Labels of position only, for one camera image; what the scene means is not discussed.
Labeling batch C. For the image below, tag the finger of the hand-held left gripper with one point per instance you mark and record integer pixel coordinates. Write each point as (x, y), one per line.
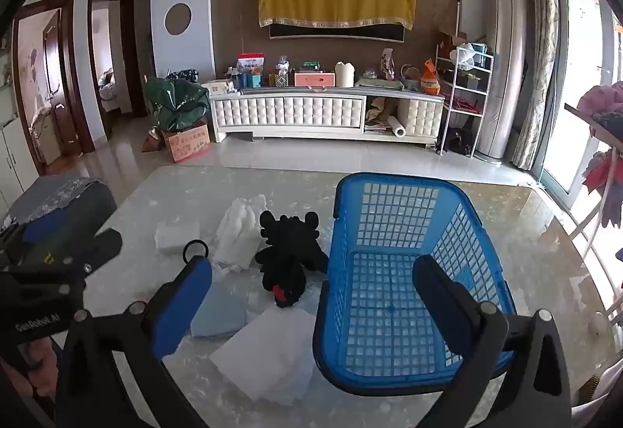
(104, 245)

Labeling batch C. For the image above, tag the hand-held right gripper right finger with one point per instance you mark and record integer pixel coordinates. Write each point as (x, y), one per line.
(438, 296)

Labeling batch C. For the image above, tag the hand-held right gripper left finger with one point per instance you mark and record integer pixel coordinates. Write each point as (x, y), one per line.
(180, 306)

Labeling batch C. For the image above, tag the light blue cloth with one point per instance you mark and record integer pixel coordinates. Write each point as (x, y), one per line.
(219, 316)

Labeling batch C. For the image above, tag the blue plastic basket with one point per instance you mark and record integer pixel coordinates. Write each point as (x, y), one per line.
(384, 311)

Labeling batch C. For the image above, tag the white sponge cloth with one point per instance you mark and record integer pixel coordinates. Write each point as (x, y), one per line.
(176, 237)

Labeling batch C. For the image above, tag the white quilted cloth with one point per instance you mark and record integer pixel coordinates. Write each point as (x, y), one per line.
(241, 233)

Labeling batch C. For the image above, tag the black plush toy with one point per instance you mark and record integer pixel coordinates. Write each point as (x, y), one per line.
(287, 258)

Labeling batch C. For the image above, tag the person's left hand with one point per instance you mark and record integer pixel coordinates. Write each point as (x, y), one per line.
(39, 362)

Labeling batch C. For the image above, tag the grey chair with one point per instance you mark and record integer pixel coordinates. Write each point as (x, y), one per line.
(63, 214)

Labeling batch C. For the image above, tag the white side cabinet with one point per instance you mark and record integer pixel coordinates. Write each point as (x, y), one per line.
(12, 160)

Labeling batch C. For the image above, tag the cardboard box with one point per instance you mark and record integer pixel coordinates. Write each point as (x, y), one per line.
(187, 143)

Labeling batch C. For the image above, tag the green bag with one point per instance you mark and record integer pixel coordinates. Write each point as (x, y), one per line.
(177, 99)

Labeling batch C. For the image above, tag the brown wooden door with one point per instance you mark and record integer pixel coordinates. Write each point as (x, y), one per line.
(58, 78)

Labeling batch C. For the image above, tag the white paper roll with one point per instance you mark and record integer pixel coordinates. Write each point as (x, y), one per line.
(396, 127)

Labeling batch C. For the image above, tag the orange bag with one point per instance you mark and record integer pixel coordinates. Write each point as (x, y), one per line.
(430, 80)

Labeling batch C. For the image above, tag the white padded television cabinet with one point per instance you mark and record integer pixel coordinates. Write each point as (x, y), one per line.
(292, 112)

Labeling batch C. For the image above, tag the wicker basket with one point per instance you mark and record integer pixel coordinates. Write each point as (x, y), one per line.
(410, 73)

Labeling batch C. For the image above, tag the red white snack bag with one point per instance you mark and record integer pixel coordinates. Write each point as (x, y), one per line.
(250, 63)

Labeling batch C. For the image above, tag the white plastic jug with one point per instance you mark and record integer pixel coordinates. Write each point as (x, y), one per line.
(344, 75)

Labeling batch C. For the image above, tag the white plastic bag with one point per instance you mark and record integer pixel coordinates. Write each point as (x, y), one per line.
(462, 57)

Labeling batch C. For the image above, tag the clothes drying rack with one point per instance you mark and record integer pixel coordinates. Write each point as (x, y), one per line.
(606, 116)

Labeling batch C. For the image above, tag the standing air conditioner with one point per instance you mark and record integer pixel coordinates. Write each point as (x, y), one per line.
(504, 58)

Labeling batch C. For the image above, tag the patterned curtain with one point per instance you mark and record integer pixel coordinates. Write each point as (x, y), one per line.
(538, 68)

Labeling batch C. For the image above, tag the pink box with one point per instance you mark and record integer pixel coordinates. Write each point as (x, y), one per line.
(314, 79)

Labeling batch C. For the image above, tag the brown wooden door frame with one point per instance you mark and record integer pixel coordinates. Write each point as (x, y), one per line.
(129, 63)

